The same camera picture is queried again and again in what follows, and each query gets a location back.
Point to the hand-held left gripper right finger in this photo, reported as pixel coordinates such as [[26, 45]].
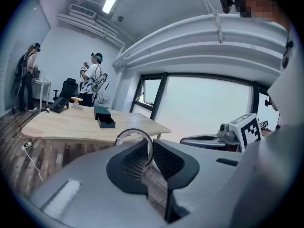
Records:
[[209, 179]]

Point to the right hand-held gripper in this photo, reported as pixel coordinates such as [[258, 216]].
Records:
[[249, 129]]

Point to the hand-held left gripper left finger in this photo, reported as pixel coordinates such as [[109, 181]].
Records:
[[95, 186]]

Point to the dark teal rectangular box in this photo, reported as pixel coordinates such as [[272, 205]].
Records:
[[102, 115]]

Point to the person's white shirt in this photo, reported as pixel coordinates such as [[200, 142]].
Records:
[[285, 163]]

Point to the pale pink stand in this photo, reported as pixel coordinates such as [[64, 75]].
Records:
[[77, 105]]

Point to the black slanted desk stand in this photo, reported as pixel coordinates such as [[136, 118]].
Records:
[[58, 104]]

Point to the black office chair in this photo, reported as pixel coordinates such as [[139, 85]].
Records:
[[69, 87]]

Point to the small white desk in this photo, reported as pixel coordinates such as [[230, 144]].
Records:
[[44, 81]]

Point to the black clip-on microphone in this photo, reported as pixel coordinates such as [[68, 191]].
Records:
[[286, 56]]

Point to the white ceiling pipes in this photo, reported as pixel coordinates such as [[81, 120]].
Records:
[[90, 27]]

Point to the white air conditioner vent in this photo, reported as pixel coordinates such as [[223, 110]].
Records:
[[83, 11]]

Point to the black window frame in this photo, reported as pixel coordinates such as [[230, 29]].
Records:
[[164, 89]]

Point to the black head-mounted camera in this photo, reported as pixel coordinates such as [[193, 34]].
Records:
[[226, 1]]

